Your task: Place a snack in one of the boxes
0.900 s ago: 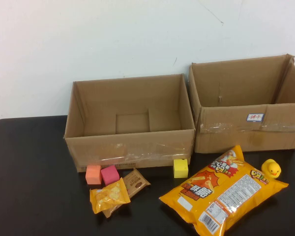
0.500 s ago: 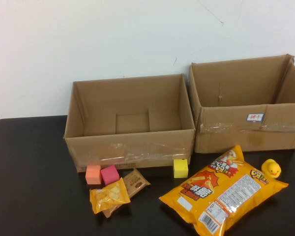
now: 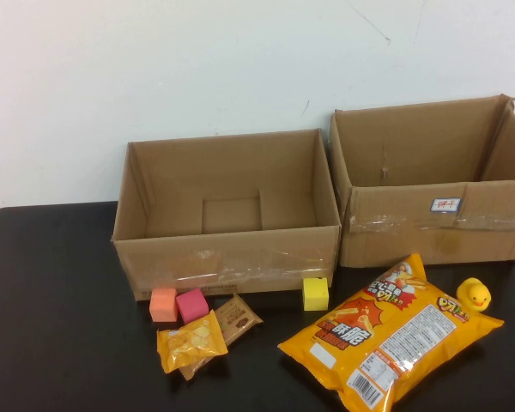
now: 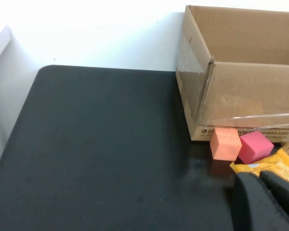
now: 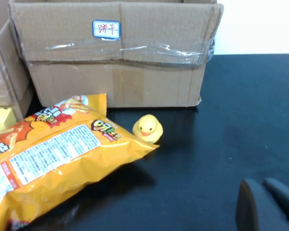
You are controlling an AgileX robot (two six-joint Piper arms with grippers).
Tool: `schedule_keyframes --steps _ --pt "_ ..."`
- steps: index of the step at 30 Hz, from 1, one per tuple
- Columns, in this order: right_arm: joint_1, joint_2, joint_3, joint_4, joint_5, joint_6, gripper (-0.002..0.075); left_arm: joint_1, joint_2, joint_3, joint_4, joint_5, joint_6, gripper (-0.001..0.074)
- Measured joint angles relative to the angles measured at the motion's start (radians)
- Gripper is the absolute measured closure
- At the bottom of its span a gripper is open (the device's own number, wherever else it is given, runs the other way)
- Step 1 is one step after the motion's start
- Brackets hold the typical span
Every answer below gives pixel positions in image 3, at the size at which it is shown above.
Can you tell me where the brown snack packet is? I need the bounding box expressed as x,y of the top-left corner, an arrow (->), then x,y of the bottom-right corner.
178,293 -> 264,380

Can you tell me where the small yellow snack packet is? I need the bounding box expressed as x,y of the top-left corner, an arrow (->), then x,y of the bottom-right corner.
155,309 -> 229,374

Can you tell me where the large yellow chips bag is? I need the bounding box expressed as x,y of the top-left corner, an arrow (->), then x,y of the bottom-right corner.
276,252 -> 506,412

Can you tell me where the plain brown cardboard box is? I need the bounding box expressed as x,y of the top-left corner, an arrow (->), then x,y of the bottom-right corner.
110,128 -> 342,311

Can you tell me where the yellow foam cube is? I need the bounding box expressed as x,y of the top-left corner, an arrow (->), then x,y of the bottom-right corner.
301,276 -> 330,312

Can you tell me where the pink foam cube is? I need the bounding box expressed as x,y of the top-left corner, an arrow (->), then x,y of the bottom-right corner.
175,288 -> 209,324

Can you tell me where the orange foam cube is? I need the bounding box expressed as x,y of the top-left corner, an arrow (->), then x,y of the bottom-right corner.
148,287 -> 178,323

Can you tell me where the labelled brown cardboard box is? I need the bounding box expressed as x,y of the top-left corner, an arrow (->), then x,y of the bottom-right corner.
328,93 -> 515,270

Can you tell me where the yellow rubber duck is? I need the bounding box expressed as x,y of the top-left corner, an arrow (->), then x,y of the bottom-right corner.
455,276 -> 493,312

